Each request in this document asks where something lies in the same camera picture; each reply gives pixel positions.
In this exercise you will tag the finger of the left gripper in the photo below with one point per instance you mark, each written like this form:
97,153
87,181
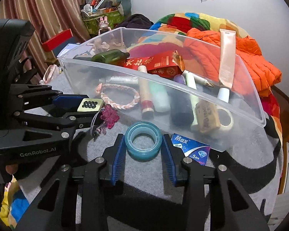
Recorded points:
48,125
67,101

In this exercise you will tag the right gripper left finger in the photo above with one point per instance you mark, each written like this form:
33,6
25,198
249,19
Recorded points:
54,208

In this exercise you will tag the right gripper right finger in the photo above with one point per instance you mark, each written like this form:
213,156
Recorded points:
231,207

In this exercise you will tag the pink braided bracelet charm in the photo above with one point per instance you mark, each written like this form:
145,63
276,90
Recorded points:
105,108

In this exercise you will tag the blue Max blade box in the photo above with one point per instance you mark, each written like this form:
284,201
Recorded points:
196,150

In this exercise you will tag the white gauze tape roll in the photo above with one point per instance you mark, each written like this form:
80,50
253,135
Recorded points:
225,118

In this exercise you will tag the blue adhesive tape roll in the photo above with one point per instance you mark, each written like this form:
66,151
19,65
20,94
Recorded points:
143,141

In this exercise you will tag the dark green glass bottle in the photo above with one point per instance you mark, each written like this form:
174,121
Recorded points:
114,57

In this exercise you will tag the beige lipstick tube red band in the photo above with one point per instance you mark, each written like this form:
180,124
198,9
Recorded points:
145,99

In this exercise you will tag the dark purple spray bottle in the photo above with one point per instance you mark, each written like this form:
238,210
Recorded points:
181,108

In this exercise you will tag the mint green small bottle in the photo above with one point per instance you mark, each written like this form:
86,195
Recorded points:
159,97

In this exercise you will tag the red paper box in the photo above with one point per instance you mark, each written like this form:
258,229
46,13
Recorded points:
166,64

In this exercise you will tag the light green marker stick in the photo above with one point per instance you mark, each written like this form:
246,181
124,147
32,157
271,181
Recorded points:
194,99

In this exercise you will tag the beige cream tube white cap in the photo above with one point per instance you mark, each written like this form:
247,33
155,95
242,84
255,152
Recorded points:
227,63

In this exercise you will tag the small white ointment tube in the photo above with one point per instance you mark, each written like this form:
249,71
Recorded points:
120,80

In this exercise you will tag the white fountain pen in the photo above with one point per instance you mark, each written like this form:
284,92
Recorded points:
193,68

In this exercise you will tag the person's left hand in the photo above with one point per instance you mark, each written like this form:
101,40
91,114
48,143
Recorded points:
12,169

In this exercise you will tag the red gift box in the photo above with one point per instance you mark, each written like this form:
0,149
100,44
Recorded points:
56,40

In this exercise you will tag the blue white booklet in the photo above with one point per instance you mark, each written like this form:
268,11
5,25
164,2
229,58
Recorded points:
67,48

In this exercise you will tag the grey black patterned blanket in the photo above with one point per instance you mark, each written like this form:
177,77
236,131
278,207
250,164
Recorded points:
80,195

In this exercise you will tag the striped pink brown curtain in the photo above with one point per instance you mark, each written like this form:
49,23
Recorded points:
49,17

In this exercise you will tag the pink rabbit toy figure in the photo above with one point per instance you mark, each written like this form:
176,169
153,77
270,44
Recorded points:
103,25

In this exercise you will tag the green basket of clutter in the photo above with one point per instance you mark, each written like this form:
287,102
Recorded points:
91,14

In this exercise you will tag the clear plastic storage box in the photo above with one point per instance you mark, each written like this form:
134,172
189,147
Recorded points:
172,81

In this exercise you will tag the dark purple clothes pile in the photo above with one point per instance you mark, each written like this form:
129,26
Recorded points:
136,21

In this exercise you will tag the colourful patchwork quilt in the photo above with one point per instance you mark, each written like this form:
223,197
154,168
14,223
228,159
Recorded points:
178,24

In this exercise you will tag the orange puffer jacket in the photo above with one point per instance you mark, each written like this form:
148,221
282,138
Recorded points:
255,60

